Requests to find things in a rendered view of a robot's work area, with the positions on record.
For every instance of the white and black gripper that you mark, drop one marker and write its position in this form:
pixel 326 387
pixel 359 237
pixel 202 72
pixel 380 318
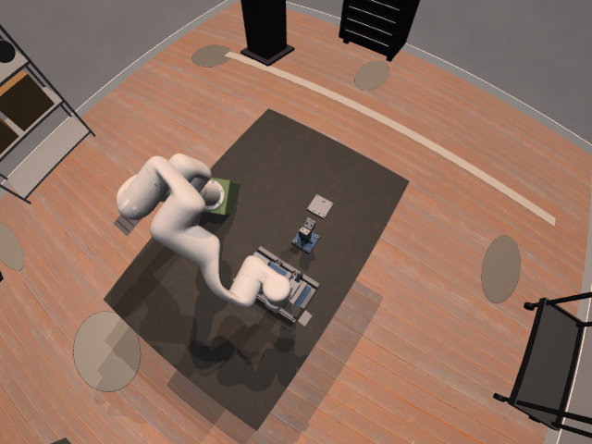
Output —
pixel 273 308

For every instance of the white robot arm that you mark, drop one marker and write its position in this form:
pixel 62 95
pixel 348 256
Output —
pixel 174 226

